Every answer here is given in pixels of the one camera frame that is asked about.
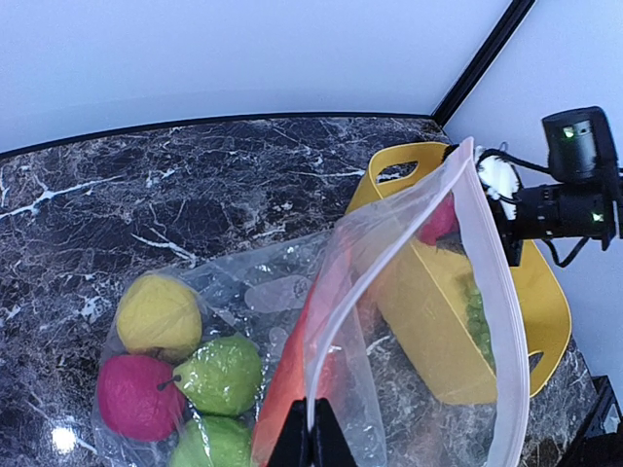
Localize right black frame post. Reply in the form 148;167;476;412
431;0;536;127

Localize red toy chili pepper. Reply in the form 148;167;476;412
252;249;351;466

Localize red toy tomato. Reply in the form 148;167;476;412
418;193;459;246

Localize green toy pear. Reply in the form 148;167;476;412
157;336;263;417

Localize clear zip top bag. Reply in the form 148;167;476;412
92;139;530;466

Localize pink red toy fruit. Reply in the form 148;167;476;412
96;355;185;442

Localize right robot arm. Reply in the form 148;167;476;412
475;106;622;268

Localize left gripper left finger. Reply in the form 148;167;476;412
264;398;310;467

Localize yellow plastic basket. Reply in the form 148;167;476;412
344;141;571;406

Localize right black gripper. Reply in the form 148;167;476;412
489;195;524;267

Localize yellow toy lemon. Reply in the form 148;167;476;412
116;273;202;362

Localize green toy grapes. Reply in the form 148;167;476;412
465;283;495;372

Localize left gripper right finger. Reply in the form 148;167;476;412
311;398;357;467

